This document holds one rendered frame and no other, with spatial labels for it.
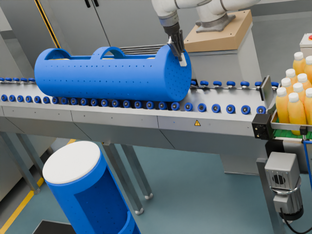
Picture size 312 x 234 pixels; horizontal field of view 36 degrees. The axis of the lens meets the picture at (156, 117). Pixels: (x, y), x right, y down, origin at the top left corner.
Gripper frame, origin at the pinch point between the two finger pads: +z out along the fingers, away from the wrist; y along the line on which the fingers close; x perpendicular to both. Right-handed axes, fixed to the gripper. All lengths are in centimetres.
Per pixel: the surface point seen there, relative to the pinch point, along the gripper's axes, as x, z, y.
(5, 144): 161, 63, -11
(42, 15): 109, -16, 28
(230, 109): -26.3, 19.2, -13.1
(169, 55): 2.9, -5.7, -5.0
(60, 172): 32, 12, -72
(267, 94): -41.7, 16.9, -3.8
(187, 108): -3.5, 19.9, -13.5
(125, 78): 25.6, 1.2, -15.1
